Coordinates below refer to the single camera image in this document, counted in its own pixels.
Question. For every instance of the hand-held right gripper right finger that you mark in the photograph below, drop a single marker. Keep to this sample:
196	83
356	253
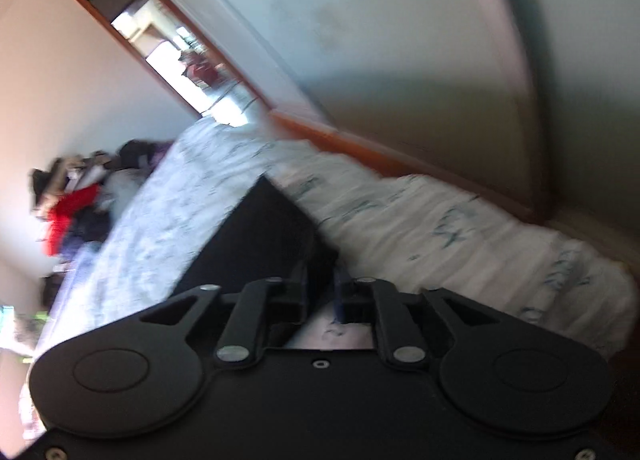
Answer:
341	296

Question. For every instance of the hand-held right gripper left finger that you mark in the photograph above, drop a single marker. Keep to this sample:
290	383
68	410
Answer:
299	291

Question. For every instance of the black pants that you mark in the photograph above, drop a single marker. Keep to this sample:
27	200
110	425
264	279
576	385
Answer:
265	240

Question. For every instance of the white printed bed sheet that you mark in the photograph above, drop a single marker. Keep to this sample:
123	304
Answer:
425	240

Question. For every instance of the black bag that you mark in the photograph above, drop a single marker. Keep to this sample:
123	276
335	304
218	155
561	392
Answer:
140	152

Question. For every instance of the pile of clothes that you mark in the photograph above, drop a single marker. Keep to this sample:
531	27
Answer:
75	210

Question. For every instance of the wooden door frame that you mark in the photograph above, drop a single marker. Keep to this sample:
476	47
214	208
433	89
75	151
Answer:
244	80

